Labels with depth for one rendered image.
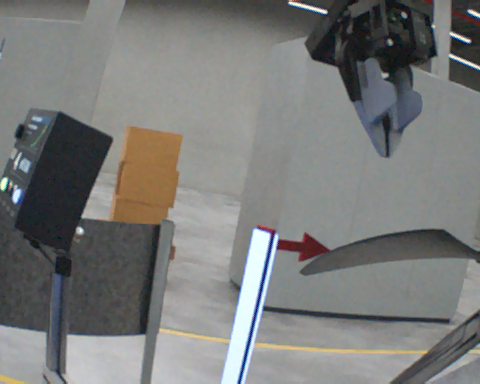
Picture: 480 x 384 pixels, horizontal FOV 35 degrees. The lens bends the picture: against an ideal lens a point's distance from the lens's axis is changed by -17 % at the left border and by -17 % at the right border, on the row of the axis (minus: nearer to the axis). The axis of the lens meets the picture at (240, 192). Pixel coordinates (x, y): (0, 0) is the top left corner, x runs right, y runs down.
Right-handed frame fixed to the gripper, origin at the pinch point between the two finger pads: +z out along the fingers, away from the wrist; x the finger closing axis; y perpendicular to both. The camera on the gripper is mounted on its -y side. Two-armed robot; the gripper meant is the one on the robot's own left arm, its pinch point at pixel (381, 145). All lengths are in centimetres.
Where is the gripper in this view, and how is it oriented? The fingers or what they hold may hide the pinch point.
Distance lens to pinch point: 79.6
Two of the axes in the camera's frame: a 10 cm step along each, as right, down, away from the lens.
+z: -0.3, 9.8, -2.1
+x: 8.9, 1.3, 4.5
